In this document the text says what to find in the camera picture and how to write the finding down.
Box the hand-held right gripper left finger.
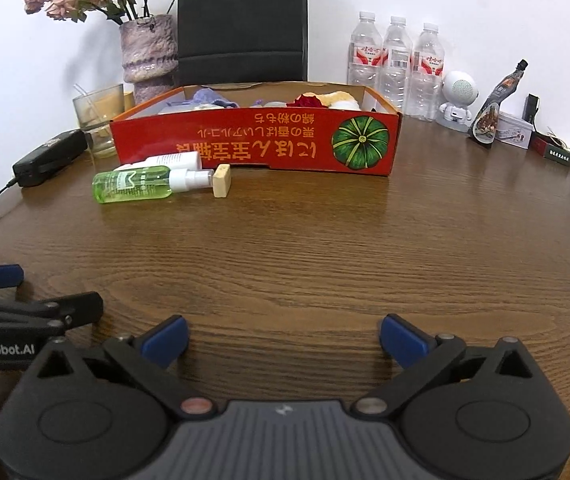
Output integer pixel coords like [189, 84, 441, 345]
[25, 314, 216, 422]

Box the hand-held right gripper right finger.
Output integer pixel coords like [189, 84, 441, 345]
[354, 313, 542, 422]

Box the wooden desktop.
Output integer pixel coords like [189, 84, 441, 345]
[0, 80, 570, 466]

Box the black power adapter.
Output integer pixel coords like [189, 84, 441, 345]
[12, 129, 89, 188]

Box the green spray bottle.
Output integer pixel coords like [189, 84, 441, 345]
[92, 165, 216, 205]

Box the beige eraser block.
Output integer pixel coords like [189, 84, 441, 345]
[213, 163, 232, 198]

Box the white plastic bottle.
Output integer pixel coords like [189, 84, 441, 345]
[115, 151, 203, 173]

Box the glass cup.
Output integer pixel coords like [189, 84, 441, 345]
[73, 84, 126, 159]

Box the clear stirring stick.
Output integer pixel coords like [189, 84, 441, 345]
[75, 84, 106, 132]

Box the red cardboard box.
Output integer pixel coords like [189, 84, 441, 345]
[110, 81, 403, 178]

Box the white soft item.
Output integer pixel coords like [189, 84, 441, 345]
[157, 102, 216, 114]

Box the white printed tin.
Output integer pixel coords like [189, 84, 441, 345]
[495, 112, 536, 151]

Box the dark red flat box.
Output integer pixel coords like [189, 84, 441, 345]
[530, 132, 570, 162]

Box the purple cloth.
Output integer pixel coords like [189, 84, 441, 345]
[185, 88, 240, 110]

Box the bottle-shaped dark packet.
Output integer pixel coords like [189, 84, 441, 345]
[468, 60, 529, 147]

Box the yellow white plush toy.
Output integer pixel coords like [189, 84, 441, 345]
[317, 89, 366, 111]

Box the white robot figure speaker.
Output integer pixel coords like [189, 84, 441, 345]
[437, 71, 481, 126]

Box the red fabric rose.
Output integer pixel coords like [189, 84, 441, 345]
[292, 92, 326, 110]

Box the clear water bottle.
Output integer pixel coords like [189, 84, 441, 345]
[348, 11, 384, 96]
[410, 22, 446, 122]
[380, 16, 412, 113]

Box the small black box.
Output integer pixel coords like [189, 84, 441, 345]
[522, 94, 541, 126]

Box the purple ceramic vase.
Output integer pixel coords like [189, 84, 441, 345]
[119, 14, 180, 106]

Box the black paper bag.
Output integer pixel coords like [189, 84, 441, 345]
[177, 0, 309, 87]

